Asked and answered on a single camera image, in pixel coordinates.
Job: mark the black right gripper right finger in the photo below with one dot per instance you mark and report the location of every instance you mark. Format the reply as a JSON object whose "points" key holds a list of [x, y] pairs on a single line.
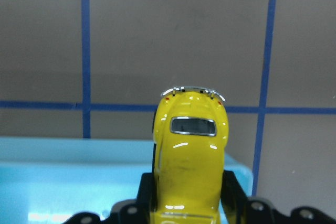
{"points": [[233, 199]]}

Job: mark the light blue plastic bin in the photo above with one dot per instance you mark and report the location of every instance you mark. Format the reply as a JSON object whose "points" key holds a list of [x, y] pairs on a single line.
{"points": [[47, 180]]}

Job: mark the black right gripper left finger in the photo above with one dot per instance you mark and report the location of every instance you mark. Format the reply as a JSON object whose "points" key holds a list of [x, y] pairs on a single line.
{"points": [[147, 196]]}

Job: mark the yellow beetle toy car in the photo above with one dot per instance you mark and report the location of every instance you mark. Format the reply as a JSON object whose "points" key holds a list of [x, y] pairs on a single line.
{"points": [[190, 131]]}

